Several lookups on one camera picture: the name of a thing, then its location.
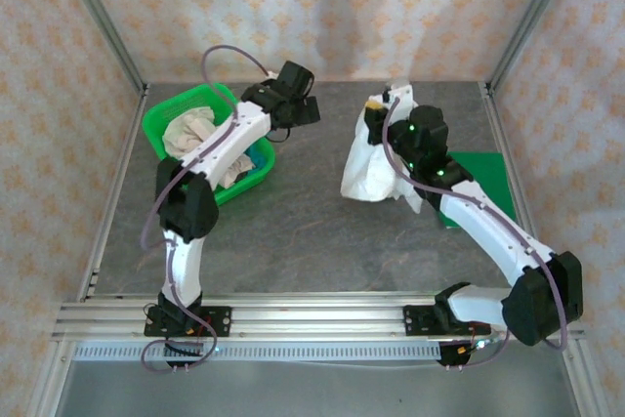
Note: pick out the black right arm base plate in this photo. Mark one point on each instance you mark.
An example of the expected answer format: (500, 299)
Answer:
(415, 321)

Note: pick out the aluminium mounting beam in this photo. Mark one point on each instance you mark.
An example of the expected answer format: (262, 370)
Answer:
(317, 319)

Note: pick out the crumpled teal t-shirt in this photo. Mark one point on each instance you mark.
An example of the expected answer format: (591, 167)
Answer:
(258, 159)

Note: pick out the folded green t-shirt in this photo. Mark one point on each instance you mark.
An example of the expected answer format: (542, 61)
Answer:
(488, 173)

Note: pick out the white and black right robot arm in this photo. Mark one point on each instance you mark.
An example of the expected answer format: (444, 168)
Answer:
(488, 231)

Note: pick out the white t-shirt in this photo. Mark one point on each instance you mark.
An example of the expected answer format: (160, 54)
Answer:
(363, 173)

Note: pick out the green plastic basket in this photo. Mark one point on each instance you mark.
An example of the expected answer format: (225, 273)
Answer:
(166, 112)

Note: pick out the aluminium frame post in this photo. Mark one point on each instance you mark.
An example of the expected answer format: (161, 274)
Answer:
(532, 12)
(97, 12)

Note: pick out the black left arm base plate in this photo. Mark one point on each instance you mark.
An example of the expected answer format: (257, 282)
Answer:
(222, 321)

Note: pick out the aluminium frame leg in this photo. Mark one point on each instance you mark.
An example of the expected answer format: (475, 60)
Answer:
(56, 378)
(583, 378)

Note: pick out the crumpled cream t-shirt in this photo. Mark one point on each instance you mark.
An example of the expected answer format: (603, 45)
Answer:
(188, 129)

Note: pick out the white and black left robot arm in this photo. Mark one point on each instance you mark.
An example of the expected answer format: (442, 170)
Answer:
(180, 265)

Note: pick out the aluminium table side rail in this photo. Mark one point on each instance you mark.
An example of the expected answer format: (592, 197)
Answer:
(103, 221)
(504, 143)

